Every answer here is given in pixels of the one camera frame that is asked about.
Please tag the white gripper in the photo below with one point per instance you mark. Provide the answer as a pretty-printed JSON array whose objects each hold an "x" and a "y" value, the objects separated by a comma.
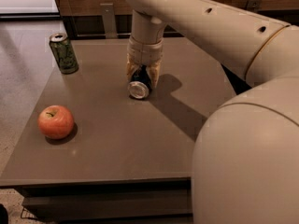
[{"x": 145, "y": 52}]

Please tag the blue pepsi can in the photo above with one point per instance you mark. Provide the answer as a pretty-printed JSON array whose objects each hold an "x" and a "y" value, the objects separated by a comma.
[{"x": 139, "y": 86}]

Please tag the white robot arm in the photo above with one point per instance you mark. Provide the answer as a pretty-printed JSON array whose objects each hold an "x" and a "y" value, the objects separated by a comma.
[{"x": 246, "y": 157}]

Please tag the green soda can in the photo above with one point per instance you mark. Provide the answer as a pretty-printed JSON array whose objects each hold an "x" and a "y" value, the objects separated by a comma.
[{"x": 63, "y": 53}]

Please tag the red apple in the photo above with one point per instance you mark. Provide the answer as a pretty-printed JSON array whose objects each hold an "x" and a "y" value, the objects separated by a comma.
[{"x": 56, "y": 122}]

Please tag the grey table drawer unit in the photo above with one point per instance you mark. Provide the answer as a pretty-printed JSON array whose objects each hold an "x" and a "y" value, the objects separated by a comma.
[{"x": 109, "y": 200}]

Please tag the left metal bracket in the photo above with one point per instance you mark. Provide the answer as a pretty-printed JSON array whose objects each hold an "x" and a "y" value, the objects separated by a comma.
[{"x": 109, "y": 22}]

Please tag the metal bracket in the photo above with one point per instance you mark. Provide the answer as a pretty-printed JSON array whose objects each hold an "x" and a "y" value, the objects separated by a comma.
[
  {"x": 253, "y": 5},
  {"x": 109, "y": 22}
]

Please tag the right metal bracket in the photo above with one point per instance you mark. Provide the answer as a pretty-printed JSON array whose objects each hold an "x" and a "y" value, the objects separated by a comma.
[{"x": 253, "y": 5}]

